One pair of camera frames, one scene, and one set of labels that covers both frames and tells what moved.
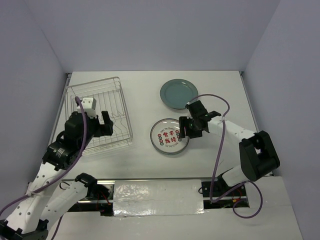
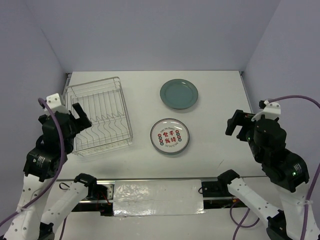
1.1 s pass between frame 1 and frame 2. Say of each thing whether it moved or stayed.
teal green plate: stayed
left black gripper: moved
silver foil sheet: stayed
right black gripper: moved
